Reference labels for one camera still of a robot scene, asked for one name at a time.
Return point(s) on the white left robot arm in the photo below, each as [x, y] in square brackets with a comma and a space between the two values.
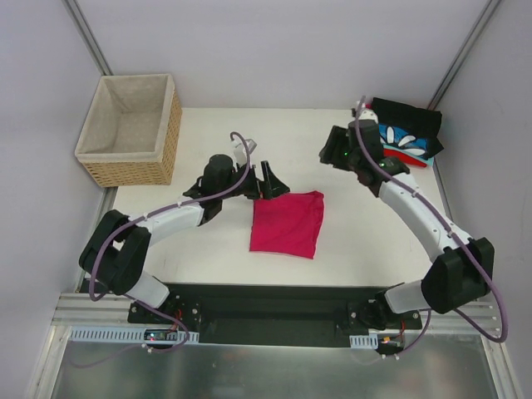
[115, 254]

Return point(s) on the aluminium corner post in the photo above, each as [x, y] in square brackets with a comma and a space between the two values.
[82, 25]
[472, 38]

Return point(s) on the light teal t-shirt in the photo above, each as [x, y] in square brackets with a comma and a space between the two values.
[413, 151]

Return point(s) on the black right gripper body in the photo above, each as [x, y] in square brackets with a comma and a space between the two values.
[337, 146]

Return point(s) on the left aluminium corner post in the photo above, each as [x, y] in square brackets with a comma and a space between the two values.
[82, 25]

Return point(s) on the woven wicker basket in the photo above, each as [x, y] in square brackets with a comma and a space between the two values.
[131, 131]

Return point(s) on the right white cable duct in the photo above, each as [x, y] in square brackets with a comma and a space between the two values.
[366, 342]

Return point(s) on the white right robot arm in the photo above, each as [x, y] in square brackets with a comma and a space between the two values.
[460, 265]

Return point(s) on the right aluminium corner post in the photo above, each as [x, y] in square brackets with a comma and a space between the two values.
[472, 38]

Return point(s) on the black printed t-shirt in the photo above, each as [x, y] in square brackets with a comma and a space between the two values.
[397, 120]

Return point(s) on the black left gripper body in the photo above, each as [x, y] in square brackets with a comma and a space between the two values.
[255, 183]

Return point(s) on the red t-shirt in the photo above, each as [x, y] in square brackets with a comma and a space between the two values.
[406, 157]

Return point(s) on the left white cable duct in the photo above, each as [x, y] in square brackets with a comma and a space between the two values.
[132, 335]

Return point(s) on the aluminium frame rail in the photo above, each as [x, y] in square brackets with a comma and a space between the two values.
[78, 309]

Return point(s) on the magenta pink t-shirt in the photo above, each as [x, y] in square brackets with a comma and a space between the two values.
[289, 224]

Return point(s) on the white cable duct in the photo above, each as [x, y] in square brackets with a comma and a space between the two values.
[366, 342]
[132, 335]

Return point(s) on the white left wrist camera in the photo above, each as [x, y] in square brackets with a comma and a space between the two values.
[240, 153]

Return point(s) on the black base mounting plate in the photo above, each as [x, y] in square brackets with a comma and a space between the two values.
[287, 316]

